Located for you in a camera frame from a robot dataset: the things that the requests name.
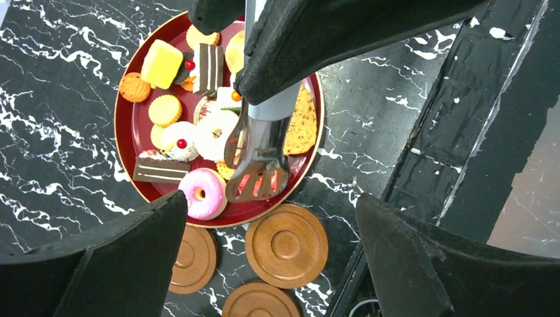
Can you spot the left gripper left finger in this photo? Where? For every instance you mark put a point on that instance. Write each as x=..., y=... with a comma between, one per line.
x=120, y=268

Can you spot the chocolate layered cake slice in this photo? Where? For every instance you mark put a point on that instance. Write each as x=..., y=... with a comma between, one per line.
x=152, y=166

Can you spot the dark red round tray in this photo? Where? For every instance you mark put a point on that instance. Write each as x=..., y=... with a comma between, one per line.
x=132, y=129

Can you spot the red sprinkled donut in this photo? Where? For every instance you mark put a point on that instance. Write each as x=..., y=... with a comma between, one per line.
x=258, y=183

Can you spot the small decorated white cake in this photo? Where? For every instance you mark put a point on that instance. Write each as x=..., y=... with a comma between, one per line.
x=228, y=99

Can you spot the large flat brown cookie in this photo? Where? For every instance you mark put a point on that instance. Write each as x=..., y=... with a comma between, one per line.
x=302, y=131

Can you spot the wooden coaster upper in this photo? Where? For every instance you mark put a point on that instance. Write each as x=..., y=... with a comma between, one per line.
x=196, y=261

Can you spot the wooden coaster lower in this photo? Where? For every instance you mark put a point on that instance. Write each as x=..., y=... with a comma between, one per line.
x=260, y=299

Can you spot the wooden coaster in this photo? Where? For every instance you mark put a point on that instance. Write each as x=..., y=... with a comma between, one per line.
x=196, y=261
x=288, y=247
x=260, y=299

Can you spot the pink frosted donut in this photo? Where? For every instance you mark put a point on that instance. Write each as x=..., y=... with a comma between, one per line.
x=204, y=190

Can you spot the metal serving tongs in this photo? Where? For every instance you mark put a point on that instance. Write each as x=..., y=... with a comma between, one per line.
x=255, y=146

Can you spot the white cream puff with cherry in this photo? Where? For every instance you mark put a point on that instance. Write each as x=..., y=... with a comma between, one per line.
x=177, y=142

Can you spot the white frosted donut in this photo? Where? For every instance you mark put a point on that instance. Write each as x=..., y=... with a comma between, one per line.
x=212, y=132

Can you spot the chocolate chip cookie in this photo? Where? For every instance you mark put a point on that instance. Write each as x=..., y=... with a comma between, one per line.
x=133, y=88

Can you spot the yellow cake slice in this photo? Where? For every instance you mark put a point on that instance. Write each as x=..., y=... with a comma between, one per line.
x=161, y=64

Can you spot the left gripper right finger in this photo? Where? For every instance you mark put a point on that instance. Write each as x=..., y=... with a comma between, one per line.
x=419, y=269

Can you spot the wooden coaster middle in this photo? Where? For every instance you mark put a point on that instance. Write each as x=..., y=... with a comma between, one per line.
x=288, y=247

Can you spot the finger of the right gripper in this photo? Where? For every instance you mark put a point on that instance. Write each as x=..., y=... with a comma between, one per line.
x=292, y=39
x=210, y=16

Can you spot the round yellow biscuit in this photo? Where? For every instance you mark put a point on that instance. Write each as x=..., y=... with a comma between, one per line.
x=165, y=110

